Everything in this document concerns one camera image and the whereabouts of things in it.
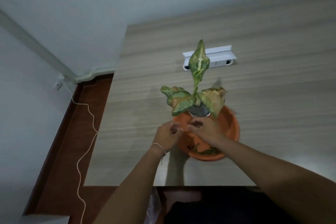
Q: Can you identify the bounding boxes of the person's right hand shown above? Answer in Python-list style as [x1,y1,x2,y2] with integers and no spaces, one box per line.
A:
[188,117,228,148]

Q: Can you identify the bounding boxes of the person's left forearm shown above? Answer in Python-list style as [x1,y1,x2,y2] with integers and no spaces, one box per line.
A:
[93,147,167,224]

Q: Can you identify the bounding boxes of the white upright wall pipe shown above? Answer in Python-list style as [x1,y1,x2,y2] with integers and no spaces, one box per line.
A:
[0,8,78,83]

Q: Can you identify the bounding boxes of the white skirting pipe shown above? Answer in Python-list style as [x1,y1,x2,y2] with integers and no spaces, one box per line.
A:
[75,66,116,84]

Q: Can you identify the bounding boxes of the white string bracelet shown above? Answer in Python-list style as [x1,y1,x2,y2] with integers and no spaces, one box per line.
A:
[150,142,167,164]

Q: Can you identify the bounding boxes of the white wall socket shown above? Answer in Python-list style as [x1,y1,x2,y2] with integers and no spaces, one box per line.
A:
[52,73,66,91]

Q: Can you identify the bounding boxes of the person's left hand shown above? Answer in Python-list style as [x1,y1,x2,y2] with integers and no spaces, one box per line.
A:
[152,121,183,153]

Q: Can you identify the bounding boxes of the potted plant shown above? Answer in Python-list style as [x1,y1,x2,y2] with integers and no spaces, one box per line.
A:
[160,39,228,119]

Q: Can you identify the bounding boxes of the person's right forearm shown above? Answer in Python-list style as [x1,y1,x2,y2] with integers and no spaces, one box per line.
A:
[219,137,336,224]

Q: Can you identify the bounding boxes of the white desk socket box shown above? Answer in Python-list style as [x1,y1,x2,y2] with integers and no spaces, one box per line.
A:
[182,45,237,71]

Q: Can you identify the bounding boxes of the orange plastic basin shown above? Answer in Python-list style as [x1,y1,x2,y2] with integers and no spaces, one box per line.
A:
[172,105,240,162]

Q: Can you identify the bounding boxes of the white cable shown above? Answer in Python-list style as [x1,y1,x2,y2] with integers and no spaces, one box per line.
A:
[64,84,99,224]

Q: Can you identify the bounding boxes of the person's black trousers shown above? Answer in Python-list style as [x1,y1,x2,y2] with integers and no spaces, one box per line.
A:
[164,187,300,224]

